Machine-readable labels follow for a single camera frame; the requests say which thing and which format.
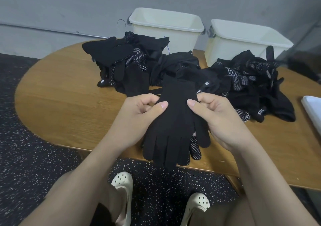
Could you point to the person's left hand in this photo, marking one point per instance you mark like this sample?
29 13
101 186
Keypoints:
131 123

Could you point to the person's right hand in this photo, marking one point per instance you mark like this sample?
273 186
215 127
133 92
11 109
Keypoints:
225 125

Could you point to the pile of black gloves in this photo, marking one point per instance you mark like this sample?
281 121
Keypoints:
125 57
195 150

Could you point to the stack of black gloves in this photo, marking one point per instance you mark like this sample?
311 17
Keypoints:
170 133

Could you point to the white plastic bin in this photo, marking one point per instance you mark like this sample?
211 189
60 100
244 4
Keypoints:
180 40
220 50

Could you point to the person's right forearm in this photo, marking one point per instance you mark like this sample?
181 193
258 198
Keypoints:
271 193

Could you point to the person's left forearm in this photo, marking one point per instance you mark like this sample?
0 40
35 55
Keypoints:
75 193

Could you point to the person's left white shoe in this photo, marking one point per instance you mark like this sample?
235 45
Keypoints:
123 188

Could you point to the person's white shoe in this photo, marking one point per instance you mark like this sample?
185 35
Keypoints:
123 188
196 203

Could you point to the person's right white shoe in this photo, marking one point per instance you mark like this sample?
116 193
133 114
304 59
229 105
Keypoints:
196 203

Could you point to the person's left leg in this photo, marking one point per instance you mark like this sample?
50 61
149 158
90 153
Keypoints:
108 203

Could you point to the white flat tray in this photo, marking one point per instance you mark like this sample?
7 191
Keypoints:
313 110

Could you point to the metal rack frame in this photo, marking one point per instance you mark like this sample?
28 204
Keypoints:
306 65

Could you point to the grey wall pipe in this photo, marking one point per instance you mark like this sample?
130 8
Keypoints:
50 28

